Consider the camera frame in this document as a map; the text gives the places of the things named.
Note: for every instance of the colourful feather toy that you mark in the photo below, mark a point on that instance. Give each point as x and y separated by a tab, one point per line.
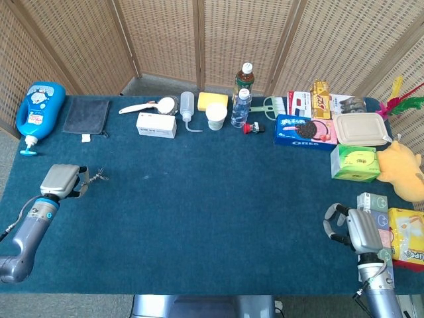
392	106

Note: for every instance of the yellow snack box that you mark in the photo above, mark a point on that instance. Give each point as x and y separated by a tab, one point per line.
320	102

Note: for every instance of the clear water bottle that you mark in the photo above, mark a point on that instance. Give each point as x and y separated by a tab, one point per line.
240	112

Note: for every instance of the blue detergent bottle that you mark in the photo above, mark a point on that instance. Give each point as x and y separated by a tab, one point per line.
39	109

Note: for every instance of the green tissue box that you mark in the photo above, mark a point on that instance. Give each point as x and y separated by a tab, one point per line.
354	164

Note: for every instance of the white paper cup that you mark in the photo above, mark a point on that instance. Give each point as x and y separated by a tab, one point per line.
216	116

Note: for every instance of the silver magnetic bead stick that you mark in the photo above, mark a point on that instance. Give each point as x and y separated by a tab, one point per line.
91	180

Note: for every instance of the yellow sponge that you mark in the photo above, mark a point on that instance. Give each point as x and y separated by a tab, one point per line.
212	99

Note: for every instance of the yellow snack bag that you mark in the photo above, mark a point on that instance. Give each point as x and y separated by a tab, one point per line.
410	232

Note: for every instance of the wicker folding screen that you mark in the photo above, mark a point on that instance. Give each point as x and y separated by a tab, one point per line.
165	33

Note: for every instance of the beige lidded food container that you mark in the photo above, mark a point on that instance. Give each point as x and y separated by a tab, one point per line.
361	129

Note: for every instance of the white cardboard box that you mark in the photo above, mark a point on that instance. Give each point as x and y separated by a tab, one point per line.
155	126

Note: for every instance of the red emergency push button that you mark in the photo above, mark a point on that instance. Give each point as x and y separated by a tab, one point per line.
247	128

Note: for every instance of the white blister packet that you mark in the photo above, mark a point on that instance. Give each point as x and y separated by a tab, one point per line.
348	104

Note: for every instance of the yellow plush toy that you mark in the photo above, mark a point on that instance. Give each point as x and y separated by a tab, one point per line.
401	169

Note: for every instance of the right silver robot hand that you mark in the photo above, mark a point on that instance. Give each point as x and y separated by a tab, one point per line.
364	233

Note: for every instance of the blue Oreo cookie box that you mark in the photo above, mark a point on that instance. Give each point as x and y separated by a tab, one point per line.
298	132

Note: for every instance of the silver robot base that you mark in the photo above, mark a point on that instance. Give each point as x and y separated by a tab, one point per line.
198	308

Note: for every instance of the light green hand brush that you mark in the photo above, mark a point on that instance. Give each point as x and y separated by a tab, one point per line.
270	106

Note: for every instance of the blue carpet table cover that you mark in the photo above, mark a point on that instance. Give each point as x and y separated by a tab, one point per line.
232	198

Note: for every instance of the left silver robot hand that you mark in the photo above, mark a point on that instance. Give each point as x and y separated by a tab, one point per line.
59	180

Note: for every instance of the green tea bottle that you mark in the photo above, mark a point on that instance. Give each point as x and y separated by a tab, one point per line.
245	81

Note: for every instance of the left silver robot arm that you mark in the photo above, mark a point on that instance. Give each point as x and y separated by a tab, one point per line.
30	232

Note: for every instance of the dark grey cloth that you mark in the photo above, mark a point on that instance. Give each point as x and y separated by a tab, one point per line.
87	116

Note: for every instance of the pastel pocket tissue multipack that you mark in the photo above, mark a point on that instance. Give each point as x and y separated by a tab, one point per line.
376	200

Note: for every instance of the clear squeeze wash bottle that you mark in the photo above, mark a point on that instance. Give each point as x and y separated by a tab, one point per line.
187	106

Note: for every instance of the red white blue box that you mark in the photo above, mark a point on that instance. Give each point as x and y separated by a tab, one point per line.
299	102

